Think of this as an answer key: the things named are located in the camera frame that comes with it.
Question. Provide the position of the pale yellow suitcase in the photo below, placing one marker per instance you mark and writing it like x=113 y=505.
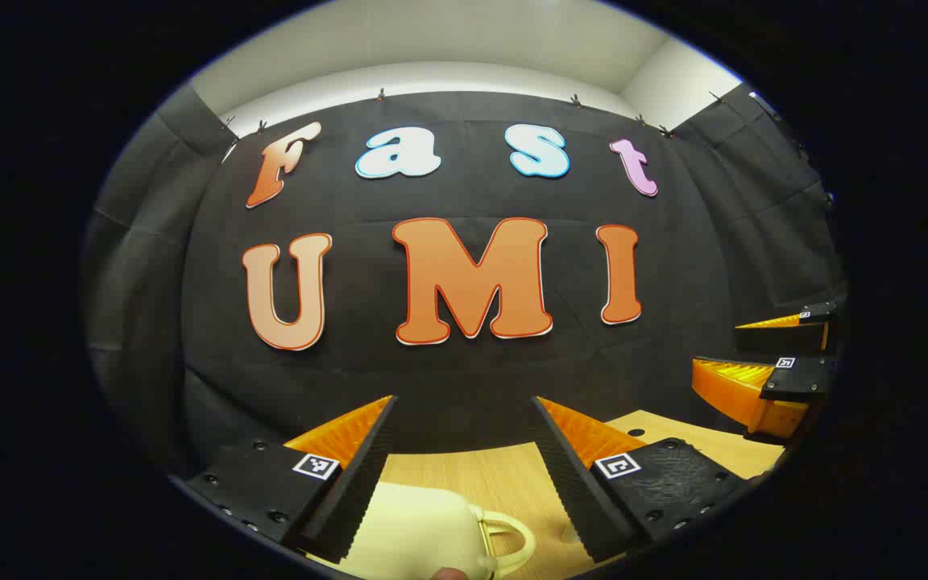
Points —
x=416 y=528

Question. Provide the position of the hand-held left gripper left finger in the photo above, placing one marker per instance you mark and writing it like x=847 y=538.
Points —
x=355 y=491

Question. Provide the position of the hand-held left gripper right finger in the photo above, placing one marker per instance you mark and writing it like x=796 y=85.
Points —
x=573 y=491

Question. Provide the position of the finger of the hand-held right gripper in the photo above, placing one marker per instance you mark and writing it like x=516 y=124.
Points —
x=786 y=337
x=798 y=383

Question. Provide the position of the black backdrop cloth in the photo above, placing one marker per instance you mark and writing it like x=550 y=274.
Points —
x=472 y=379

